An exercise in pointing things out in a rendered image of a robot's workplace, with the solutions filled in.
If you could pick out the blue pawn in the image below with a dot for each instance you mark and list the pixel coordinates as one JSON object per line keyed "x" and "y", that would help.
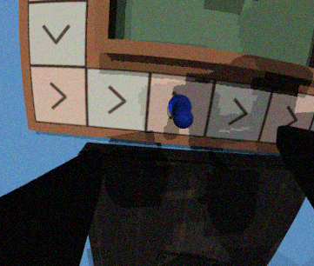
{"x": 180, "y": 108}

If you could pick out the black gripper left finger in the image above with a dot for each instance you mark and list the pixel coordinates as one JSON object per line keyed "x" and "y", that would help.
{"x": 46, "y": 221}

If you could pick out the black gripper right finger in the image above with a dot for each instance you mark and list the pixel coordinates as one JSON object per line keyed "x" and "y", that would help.
{"x": 297, "y": 149}

